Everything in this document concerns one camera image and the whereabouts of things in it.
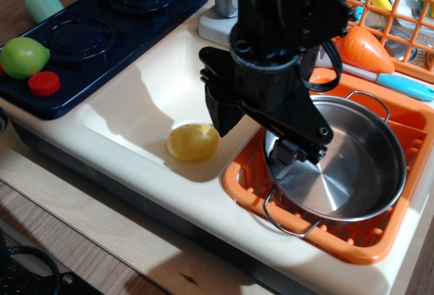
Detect orange wire basket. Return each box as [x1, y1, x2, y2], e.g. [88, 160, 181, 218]
[347, 0, 433, 84]

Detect cream toy sink unit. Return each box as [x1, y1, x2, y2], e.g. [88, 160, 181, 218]
[1, 16, 433, 294]

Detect orange plastic drying rack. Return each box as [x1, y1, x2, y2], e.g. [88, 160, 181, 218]
[222, 74, 433, 264]

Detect red bottle cap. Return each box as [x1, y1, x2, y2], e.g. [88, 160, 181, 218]
[28, 71, 61, 97]

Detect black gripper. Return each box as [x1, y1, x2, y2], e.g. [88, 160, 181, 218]
[199, 28, 334, 182]

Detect orange toy carrot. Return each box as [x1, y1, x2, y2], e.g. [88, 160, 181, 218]
[335, 26, 395, 74]

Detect stainless steel pan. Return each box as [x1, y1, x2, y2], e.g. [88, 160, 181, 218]
[263, 96, 407, 237]

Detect grey toy faucet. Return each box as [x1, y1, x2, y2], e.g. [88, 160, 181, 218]
[198, 0, 238, 46]

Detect dark blue toy stove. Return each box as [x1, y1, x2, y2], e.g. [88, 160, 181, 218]
[1, 0, 208, 119]

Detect mint green cup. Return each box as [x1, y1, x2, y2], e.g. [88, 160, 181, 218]
[24, 0, 64, 24]

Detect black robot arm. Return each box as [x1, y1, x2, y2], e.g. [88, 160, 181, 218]
[199, 0, 351, 178]

